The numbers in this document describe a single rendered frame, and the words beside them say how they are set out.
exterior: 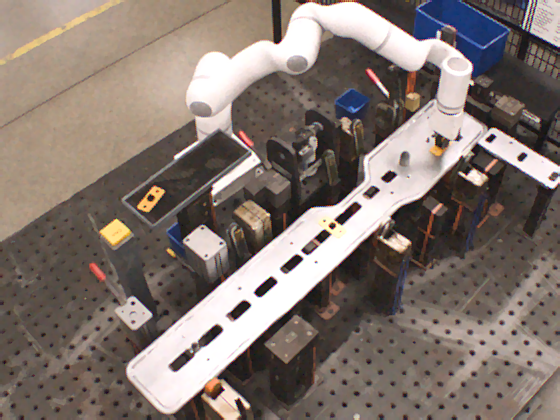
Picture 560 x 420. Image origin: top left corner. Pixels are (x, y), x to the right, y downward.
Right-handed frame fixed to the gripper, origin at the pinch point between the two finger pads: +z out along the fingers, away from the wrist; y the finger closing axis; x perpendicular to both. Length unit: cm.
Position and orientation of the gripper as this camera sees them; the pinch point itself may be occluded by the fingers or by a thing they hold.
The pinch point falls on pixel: (442, 141)
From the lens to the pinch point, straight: 221.0
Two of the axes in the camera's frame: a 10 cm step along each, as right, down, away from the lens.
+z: 0.3, 6.2, 7.8
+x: 7.0, -5.8, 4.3
